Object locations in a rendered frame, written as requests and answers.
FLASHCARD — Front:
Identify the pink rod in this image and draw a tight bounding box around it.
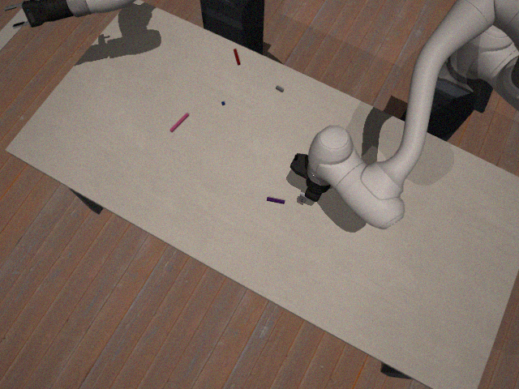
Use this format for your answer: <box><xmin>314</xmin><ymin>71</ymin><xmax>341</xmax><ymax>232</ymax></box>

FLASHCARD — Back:
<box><xmin>170</xmin><ymin>113</ymin><xmax>189</xmax><ymax>132</ymax></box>

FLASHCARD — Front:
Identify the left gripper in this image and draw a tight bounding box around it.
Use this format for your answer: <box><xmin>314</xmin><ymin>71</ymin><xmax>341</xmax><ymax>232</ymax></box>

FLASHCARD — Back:
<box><xmin>290</xmin><ymin>153</ymin><xmax>331</xmax><ymax>203</ymax></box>

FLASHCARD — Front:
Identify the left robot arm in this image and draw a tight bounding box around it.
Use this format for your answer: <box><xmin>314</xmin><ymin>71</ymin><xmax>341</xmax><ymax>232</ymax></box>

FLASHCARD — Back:
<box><xmin>308</xmin><ymin>0</ymin><xmax>519</xmax><ymax>229</ymax></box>

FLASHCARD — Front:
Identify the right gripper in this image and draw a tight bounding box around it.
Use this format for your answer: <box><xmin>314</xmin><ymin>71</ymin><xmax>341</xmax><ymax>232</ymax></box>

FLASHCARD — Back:
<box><xmin>4</xmin><ymin>0</ymin><xmax>92</xmax><ymax>28</ymax></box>

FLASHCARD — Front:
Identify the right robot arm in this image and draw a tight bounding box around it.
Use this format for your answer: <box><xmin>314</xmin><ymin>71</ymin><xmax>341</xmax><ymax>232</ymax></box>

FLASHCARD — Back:
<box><xmin>86</xmin><ymin>0</ymin><xmax>136</xmax><ymax>14</ymax></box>

